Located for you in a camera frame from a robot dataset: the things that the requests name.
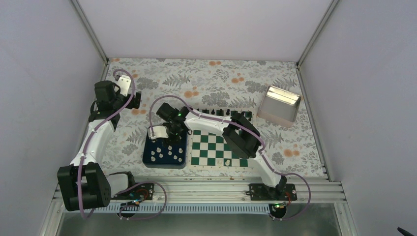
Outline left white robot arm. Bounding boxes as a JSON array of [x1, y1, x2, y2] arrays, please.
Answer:
[[57, 76, 141, 211]]

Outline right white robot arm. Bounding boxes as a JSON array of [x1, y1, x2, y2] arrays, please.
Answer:
[[148, 103, 287, 200]]

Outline green white chess board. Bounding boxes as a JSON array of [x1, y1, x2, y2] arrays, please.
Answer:
[[190, 109, 258, 169]]

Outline black chess pieces row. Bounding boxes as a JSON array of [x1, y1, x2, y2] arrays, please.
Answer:
[[197, 108, 254, 121]]

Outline dark blue plastic tray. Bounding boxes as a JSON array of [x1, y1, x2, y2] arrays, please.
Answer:
[[142, 134, 188, 169]]

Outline floral patterned table mat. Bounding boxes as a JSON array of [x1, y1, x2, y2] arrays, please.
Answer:
[[101, 58, 325, 179]]

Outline silver metal tin box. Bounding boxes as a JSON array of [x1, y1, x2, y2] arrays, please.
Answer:
[[257, 86, 301, 128]]

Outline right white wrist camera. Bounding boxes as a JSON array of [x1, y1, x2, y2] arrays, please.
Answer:
[[148, 125, 169, 140]]

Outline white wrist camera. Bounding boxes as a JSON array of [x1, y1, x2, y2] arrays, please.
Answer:
[[116, 75, 131, 97], [148, 125, 169, 140]]

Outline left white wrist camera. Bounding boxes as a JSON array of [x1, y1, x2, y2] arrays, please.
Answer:
[[116, 75, 131, 97]]

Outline aluminium rail frame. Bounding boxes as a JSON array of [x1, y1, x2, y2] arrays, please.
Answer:
[[52, 176, 347, 214]]

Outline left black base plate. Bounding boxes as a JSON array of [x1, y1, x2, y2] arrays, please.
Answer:
[[112, 183, 154, 201]]

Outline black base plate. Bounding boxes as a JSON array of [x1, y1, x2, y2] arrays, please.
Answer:
[[245, 183, 298, 201], [112, 183, 154, 201]]

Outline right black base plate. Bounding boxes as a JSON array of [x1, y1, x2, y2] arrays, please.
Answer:
[[245, 183, 298, 201]]

